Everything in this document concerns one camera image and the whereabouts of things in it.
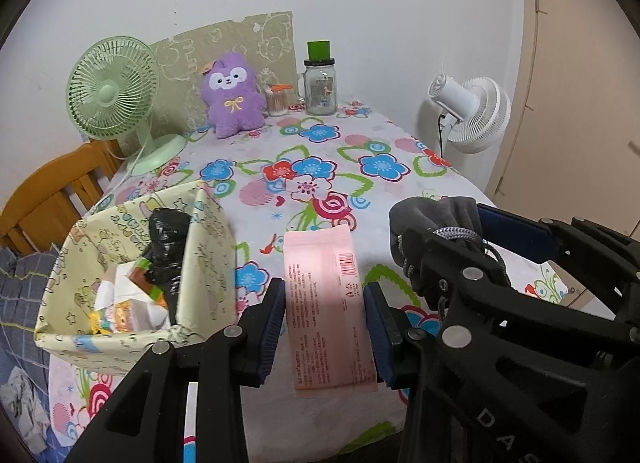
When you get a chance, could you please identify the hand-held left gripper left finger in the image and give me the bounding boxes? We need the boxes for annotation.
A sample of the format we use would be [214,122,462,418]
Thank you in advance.
[65,277,287,463]

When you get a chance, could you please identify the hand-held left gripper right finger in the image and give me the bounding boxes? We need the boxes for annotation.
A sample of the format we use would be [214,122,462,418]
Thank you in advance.
[363,282,451,463]

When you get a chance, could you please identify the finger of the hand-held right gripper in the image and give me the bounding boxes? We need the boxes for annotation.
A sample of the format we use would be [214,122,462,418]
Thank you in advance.
[401,230,640,344]
[476,203,640,296]

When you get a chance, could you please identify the pink tissue packet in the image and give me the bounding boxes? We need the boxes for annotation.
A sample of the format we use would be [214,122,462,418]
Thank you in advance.
[283,223,378,399]

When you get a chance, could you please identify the grey drawstring pouch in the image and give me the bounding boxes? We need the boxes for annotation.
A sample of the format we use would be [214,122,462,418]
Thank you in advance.
[389,196,512,324]

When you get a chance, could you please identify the yellow cartoon fabric storage box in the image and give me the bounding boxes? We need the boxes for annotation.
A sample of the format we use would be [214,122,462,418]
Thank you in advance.
[34,180,237,379]

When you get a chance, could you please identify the black plastic bag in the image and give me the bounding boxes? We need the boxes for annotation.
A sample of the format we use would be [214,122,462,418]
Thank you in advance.
[140,208,193,329]

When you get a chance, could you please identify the yellow cartoon bear packet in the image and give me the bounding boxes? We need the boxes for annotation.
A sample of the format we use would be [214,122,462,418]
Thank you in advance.
[90,300,171,336]

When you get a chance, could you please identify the white desk fan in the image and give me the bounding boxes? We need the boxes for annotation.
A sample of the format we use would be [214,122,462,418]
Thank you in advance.
[427,74,512,155]

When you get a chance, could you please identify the floral tablecloth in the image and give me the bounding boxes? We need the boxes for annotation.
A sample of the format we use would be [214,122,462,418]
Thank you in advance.
[47,102,616,463]

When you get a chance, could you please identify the beige wardrobe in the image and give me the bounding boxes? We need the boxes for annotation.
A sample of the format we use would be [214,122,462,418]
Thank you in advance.
[487,0,640,239]

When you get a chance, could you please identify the cotton swab container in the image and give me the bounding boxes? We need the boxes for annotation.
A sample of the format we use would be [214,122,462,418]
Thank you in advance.
[263,83,294,117]

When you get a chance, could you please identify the purple plush toy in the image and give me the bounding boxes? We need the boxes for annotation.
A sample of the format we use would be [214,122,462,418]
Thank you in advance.
[201,53,267,139]

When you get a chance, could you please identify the glass mug jar green lid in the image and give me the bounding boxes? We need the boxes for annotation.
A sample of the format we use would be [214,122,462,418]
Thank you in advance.
[296,40,337,116]

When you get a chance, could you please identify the blue plaid blanket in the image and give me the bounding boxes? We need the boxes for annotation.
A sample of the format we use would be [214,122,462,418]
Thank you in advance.
[0,243,66,459]

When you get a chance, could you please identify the white crumpled cloth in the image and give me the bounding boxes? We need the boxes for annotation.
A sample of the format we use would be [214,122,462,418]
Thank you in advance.
[0,368,51,454]

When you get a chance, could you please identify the wooden chair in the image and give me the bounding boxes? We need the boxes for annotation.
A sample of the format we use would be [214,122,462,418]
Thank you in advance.
[0,140,123,254]

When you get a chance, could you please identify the green desk fan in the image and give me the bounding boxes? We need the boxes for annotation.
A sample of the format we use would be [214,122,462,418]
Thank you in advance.
[66,38,188,176]

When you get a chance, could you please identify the green cartoon wall sheet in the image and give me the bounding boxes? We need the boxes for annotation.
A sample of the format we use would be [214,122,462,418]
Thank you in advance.
[149,10,295,136]

